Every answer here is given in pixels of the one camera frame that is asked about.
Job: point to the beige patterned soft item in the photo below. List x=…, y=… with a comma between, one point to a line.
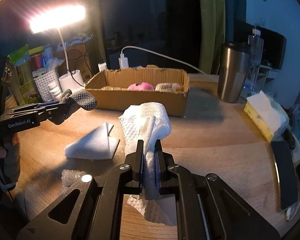
x=168, y=87

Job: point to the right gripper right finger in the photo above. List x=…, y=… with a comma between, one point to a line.
x=163, y=177

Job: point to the white paper towel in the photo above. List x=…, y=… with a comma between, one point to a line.
x=148, y=122

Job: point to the green curtain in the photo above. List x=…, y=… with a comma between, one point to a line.
x=213, y=34

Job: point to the folded white napkin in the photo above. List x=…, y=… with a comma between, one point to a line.
x=96, y=145

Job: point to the brown cardboard carton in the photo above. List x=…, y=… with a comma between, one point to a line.
x=78, y=60

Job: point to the white charger with cable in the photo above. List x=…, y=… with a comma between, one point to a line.
x=135, y=56

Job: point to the stainless steel tumbler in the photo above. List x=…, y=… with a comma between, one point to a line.
x=234, y=65

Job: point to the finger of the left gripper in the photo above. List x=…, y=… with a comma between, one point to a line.
x=50, y=112
x=45, y=104

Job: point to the green snack bag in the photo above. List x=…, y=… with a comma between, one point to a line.
x=22, y=84

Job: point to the white woven basket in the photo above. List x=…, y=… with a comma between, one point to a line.
x=42, y=83

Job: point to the white pill bottle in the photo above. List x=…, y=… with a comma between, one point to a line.
x=55, y=91

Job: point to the grey dotted sock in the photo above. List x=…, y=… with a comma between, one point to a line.
x=70, y=103

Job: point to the cardboard box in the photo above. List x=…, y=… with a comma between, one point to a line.
x=110, y=88

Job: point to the red yellow-lid jar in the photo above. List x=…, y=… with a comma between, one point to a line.
x=36, y=58

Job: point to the pink plush toy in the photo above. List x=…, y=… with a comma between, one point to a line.
x=144, y=86

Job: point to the black television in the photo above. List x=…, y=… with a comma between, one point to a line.
x=274, y=45

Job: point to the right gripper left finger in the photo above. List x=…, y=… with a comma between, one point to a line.
x=135, y=160

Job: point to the white power adapter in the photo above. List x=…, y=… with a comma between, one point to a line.
x=102, y=66

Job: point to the black phone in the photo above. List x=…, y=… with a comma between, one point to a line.
x=286, y=175

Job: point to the crumpled plastic wrap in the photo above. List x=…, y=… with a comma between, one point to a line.
x=69, y=177

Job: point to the yellow tissue pack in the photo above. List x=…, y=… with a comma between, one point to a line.
x=267, y=115

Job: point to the clear water bottle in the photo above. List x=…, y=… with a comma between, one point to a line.
x=256, y=45

